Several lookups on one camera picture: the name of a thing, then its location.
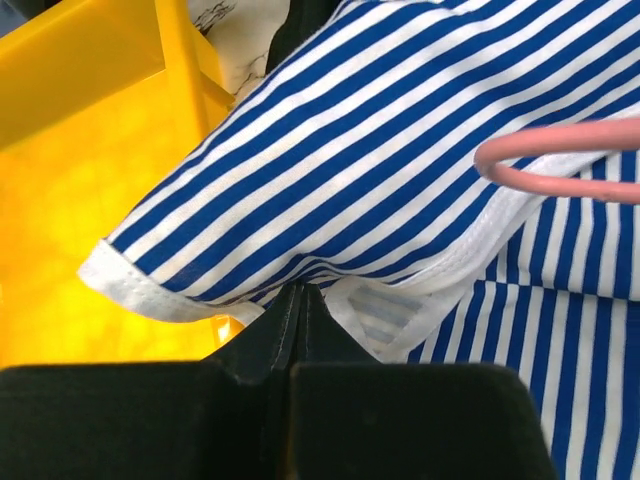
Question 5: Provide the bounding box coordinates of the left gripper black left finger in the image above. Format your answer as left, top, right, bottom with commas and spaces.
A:
1, 284, 303, 479

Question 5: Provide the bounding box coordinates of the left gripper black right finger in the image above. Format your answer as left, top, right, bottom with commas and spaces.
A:
288, 286, 557, 479

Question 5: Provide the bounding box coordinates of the blue white striped tank top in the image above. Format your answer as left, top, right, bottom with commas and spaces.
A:
79, 1, 639, 479

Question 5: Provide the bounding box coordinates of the pink wire hanger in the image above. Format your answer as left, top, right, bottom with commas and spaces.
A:
474, 117, 639, 205

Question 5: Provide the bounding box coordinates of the black tank top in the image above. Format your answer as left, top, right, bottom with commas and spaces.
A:
265, 0, 341, 75

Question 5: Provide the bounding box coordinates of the yellow plastic tray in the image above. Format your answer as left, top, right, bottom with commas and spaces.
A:
1, 0, 240, 366

